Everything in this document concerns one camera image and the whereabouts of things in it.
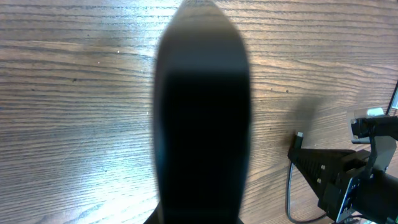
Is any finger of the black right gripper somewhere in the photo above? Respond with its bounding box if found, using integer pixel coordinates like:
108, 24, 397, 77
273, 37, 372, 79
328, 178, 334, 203
288, 148, 355, 199

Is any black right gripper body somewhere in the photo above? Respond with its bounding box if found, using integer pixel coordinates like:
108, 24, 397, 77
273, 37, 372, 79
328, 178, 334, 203
318, 150, 397, 223

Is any black USB charging cable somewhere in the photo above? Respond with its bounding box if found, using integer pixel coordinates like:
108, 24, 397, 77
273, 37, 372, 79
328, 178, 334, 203
285, 131, 328, 224

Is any Samsung Galaxy smartphone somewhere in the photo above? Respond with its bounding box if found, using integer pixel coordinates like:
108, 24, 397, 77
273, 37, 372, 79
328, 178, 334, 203
149, 1, 252, 223

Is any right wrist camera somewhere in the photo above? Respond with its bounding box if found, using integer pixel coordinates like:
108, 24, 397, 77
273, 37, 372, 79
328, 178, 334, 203
346, 108, 397, 144

